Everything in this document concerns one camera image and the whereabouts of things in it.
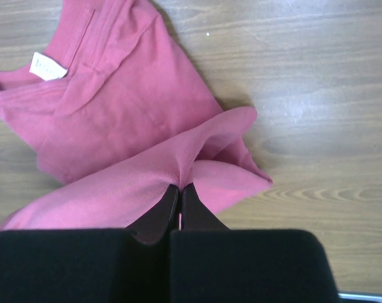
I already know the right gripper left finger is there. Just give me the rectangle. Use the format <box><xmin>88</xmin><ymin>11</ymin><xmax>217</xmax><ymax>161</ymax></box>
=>
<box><xmin>0</xmin><ymin>186</ymin><xmax>179</xmax><ymax>302</ymax></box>

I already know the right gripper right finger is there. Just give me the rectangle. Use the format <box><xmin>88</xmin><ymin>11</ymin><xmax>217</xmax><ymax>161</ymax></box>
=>
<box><xmin>170</xmin><ymin>185</ymin><xmax>338</xmax><ymax>302</ymax></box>

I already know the pink t-shirt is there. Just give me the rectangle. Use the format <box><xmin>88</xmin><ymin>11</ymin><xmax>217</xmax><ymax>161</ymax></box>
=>
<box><xmin>0</xmin><ymin>1</ymin><xmax>272</xmax><ymax>230</ymax></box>

